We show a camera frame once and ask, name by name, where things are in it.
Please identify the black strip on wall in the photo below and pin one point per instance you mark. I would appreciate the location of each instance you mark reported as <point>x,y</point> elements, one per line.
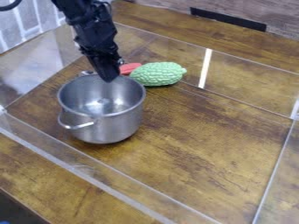
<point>228,19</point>

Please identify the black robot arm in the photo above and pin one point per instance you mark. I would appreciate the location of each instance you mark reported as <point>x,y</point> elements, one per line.
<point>89,17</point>

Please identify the pink red spoon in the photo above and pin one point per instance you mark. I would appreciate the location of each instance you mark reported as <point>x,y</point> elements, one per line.
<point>126,68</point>

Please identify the green bumpy toy gourd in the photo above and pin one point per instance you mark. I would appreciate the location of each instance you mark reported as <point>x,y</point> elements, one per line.
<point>157,74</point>

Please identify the clear acrylic enclosure wall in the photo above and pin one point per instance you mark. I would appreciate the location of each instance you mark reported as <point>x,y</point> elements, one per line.
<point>199,164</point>

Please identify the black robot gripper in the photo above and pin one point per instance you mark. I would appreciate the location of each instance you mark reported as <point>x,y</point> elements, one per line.
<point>89,17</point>

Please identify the stainless steel pot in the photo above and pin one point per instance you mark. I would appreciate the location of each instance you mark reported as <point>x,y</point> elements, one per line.
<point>101,112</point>

